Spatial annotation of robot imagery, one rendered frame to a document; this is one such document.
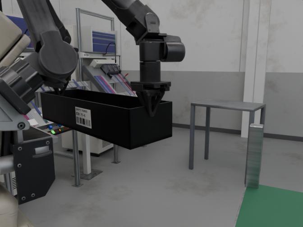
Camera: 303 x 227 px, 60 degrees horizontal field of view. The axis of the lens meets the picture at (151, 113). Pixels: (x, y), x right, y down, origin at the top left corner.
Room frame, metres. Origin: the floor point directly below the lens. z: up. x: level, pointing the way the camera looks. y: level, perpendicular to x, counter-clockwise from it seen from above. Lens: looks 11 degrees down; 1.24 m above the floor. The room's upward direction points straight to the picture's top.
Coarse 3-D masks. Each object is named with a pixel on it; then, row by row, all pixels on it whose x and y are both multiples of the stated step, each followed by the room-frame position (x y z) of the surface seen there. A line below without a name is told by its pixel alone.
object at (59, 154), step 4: (28, 48) 2.61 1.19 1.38; (32, 48) 2.66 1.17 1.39; (56, 152) 2.63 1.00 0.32; (60, 152) 2.63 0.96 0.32; (60, 156) 2.60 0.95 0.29; (64, 156) 2.58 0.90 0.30; (68, 156) 2.55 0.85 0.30; (72, 156) 2.53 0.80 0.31; (4, 184) 1.90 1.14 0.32; (80, 184) 2.54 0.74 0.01
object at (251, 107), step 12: (192, 108) 2.94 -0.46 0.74; (228, 108) 2.69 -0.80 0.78; (240, 108) 2.61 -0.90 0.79; (252, 108) 2.58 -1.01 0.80; (264, 108) 2.86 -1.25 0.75; (192, 120) 2.94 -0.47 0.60; (252, 120) 2.53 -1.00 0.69; (264, 120) 2.88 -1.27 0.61; (192, 132) 2.94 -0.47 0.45; (192, 144) 2.93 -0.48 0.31; (192, 156) 2.93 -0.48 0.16; (204, 156) 3.28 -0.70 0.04; (192, 168) 2.94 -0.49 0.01
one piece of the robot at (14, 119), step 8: (0, 96) 0.50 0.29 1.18; (0, 104) 0.50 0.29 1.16; (8, 104) 0.51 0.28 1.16; (0, 112) 0.50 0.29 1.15; (8, 112) 0.51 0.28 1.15; (16, 112) 0.52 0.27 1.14; (0, 120) 0.50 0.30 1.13; (8, 120) 0.51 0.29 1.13; (16, 120) 0.52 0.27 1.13; (24, 120) 0.53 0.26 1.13; (0, 128) 0.50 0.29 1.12; (8, 128) 0.51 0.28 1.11; (16, 128) 0.52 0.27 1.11; (24, 128) 0.53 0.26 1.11
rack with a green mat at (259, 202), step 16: (256, 128) 0.58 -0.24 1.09; (256, 144) 0.58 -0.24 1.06; (256, 160) 0.58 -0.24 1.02; (256, 176) 0.58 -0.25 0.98; (256, 192) 0.56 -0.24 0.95; (272, 192) 0.56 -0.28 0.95; (288, 192) 0.56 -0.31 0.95; (240, 208) 0.49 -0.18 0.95; (256, 208) 0.49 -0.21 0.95; (272, 208) 0.49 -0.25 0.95; (288, 208) 0.49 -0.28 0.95; (240, 224) 0.43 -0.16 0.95; (256, 224) 0.43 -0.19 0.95; (272, 224) 0.43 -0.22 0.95; (288, 224) 0.43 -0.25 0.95
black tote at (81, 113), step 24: (48, 96) 1.02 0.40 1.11; (72, 96) 1.17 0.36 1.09; (96, 96) 1.08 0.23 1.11; (120, 96) 0.96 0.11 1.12; (48, 120) 1.04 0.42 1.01; (72, 120) 0.89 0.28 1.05; (96, 120) 0.78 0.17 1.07; (120, 120) 0.70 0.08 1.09; (144, 120) 0.71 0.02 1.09; (168, 120) 0.78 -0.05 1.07; (120, 144) 0.70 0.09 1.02; (144, 144) 0.71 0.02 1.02
